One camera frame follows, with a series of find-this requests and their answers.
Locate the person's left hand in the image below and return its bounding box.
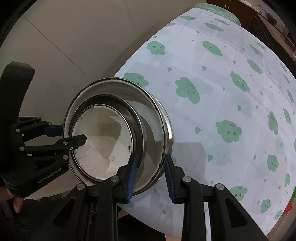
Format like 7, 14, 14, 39
0, 186, 25, 214

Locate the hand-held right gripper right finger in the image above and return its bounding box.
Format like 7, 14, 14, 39
164, 154, 264, 241

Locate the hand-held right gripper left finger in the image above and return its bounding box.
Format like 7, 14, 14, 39
52, 153, 139, 241

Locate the person's dark clothing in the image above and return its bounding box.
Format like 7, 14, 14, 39
0, 197, 167, 241

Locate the brown wooden sideboard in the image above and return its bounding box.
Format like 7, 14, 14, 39
207, 0, 281, 26

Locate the green cloud print tablecloth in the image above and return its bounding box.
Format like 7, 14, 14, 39
113, 7, 296, 237

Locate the small steel bowl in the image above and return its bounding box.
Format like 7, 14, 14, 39
70, 94, 148, 186

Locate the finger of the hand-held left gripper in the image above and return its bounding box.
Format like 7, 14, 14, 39
11, 117, 64, 143
20, 135, 87, 162

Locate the small white enamel bowl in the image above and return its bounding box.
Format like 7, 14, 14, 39
72, 104, 134, 181

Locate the large steel bowl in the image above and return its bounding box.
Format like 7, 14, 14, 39
63, 77, 174, 196

